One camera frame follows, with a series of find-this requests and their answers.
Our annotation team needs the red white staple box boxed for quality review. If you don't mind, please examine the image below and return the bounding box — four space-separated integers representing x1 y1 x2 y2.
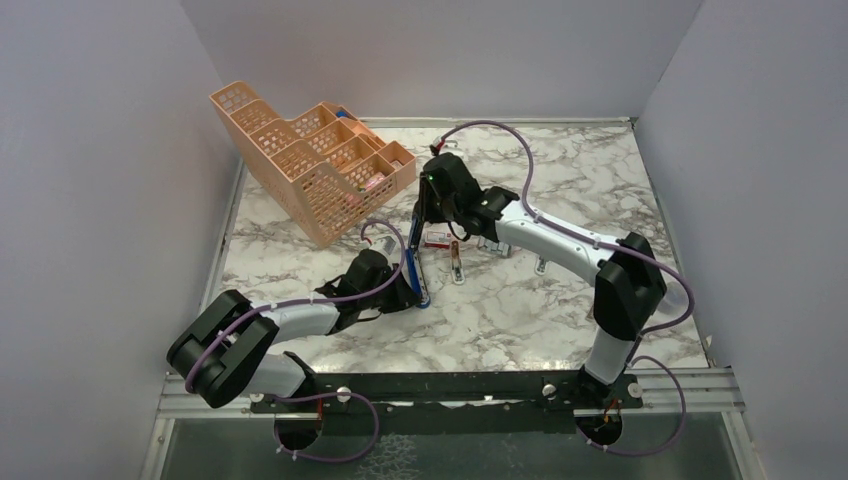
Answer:
423 231 454 249

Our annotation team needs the blue black stapler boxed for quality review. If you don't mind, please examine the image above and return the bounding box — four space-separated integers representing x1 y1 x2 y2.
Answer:
405 214 431 309

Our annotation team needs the pink small stapler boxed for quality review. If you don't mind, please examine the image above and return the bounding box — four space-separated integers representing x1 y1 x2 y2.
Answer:
449 239 465 285

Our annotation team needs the white small stapler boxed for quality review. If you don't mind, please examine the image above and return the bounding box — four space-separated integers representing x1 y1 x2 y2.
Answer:
534 256 547 276

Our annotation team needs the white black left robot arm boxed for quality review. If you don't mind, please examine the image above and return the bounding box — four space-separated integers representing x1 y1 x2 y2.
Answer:
166 249 422 411

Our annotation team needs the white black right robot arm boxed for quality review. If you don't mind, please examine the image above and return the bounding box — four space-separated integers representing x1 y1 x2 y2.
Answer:
414 153 667 407

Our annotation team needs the colourful item in organizer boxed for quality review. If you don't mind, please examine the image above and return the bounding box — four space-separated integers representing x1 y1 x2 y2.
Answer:
358 173 385 192

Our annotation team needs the peach plastic desk organizer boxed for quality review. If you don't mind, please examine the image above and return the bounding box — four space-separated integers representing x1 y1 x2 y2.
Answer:
209 81 418 247

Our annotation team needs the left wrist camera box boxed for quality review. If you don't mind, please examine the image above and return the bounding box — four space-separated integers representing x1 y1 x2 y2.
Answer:
371 236 398 259

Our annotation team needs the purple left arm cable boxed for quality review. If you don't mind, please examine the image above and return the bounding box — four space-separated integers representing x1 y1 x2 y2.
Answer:
184 219 408 464

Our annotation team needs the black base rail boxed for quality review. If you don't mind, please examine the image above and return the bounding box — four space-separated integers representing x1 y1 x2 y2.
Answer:
248 370 643 410

